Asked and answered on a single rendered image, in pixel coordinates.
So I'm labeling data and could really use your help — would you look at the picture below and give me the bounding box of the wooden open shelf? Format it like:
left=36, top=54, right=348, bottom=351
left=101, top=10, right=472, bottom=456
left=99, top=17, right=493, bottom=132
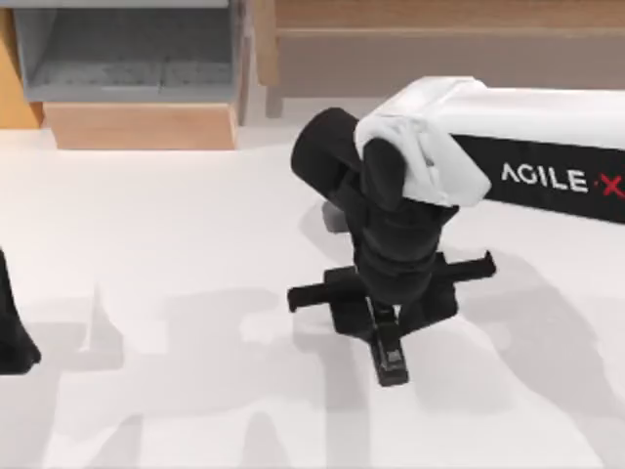
left=251, top=0, right=625, bottom=119

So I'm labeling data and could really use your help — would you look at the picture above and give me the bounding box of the pale wooden drawer front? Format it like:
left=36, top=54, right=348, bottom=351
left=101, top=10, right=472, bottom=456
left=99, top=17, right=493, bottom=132
left=42, top=100, right=241, bottom=151

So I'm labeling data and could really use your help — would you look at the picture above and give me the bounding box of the grey pierced drawer inside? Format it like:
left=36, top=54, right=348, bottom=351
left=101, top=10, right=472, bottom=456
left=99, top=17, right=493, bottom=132
left=10, top=0, right=244, bottom=105

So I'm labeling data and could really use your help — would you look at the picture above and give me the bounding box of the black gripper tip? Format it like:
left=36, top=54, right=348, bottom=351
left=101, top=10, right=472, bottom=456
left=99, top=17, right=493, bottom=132
left=0, top=248, right=42, bottom=376

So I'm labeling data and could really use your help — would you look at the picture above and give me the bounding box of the wooden cupboard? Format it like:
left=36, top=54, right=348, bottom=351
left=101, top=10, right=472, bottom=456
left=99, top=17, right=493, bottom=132
left=0, top=8, right=46, bottom=131

